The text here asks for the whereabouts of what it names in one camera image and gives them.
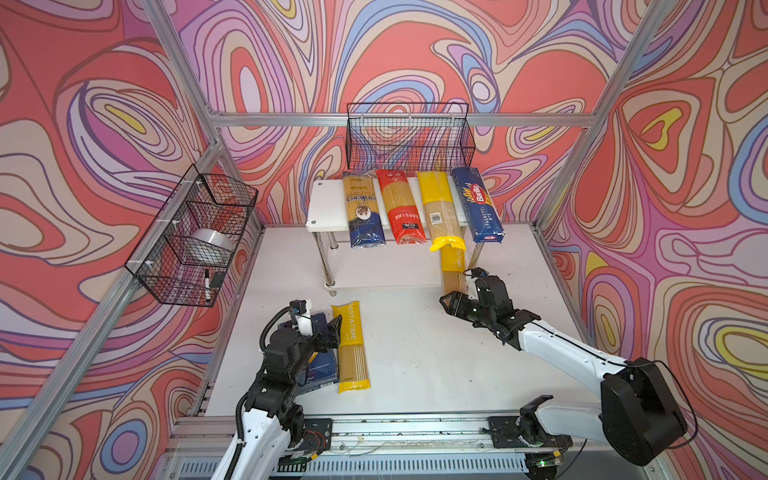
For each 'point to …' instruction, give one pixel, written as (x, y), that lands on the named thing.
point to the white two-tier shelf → (405, 264)
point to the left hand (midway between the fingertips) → (328, 315)
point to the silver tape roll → (215, 239)
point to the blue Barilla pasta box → (322, 369)
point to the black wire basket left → (186, 255)
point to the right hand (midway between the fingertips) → (449, 307)
